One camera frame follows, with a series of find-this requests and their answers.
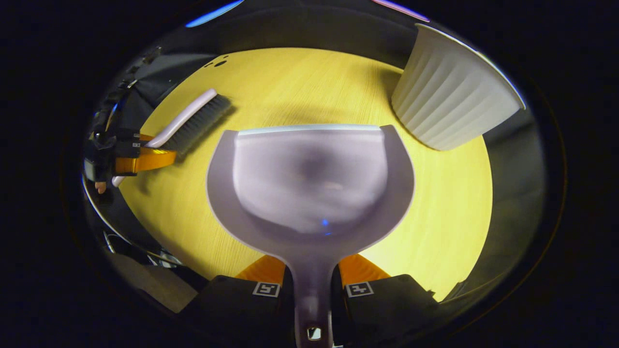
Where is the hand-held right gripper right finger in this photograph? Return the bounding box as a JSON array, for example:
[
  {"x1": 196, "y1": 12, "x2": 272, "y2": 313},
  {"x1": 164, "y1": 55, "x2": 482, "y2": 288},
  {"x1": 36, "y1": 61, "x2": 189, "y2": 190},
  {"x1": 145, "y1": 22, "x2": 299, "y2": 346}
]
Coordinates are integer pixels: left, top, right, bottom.
[{"x1": 331, "y1": 254, "x2": 438, "y2": 348}]

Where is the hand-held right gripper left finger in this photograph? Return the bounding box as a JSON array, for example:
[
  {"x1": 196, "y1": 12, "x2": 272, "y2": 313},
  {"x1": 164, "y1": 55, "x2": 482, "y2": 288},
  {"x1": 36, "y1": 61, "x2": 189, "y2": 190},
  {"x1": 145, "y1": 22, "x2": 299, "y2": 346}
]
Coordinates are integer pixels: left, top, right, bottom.
[{"x1": 181, "y1": 255, "x2": 296, "y2": 348}]

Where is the small lilac broom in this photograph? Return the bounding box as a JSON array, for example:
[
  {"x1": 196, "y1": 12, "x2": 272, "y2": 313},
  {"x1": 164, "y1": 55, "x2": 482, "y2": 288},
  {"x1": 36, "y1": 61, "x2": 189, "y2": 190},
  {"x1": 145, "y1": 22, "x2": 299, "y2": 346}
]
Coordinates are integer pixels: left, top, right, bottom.
[{"x1": 111, "y1": 88, "x2": 233, "y2": 188}]

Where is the lilac plastic dustpan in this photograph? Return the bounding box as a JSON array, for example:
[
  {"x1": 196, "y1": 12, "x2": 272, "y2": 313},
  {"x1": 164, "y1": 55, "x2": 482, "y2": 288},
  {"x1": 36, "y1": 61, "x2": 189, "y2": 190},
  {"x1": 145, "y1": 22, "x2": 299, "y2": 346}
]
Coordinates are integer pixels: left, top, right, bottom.
[{"x1": 206, "y1": 124, "x2": 415, "y2": 348}]

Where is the white ribbed garbage bin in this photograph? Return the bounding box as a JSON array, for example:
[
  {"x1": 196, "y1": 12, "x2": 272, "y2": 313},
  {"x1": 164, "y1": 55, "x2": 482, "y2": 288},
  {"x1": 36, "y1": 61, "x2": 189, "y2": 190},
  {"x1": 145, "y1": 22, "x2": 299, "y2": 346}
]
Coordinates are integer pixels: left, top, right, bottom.
[{"x1": 391, "y1": 23, "x2": 526, "y2": 151}]

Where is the black backdrop cloth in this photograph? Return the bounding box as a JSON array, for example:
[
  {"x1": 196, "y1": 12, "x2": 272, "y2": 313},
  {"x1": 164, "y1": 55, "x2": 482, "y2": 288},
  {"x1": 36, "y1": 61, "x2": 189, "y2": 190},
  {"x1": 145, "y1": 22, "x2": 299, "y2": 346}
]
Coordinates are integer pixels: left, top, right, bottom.
[{"x1": 140, "y1": 0, "x2": 426, "y2": 68}]

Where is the dark cable bundle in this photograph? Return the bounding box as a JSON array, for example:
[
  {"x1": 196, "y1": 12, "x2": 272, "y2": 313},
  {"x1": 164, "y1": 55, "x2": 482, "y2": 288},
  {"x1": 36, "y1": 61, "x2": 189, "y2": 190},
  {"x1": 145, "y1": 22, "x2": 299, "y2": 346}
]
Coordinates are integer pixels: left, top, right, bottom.
[{"x1": 103, "y1": 231, "x2": 183, "y2": 267}]

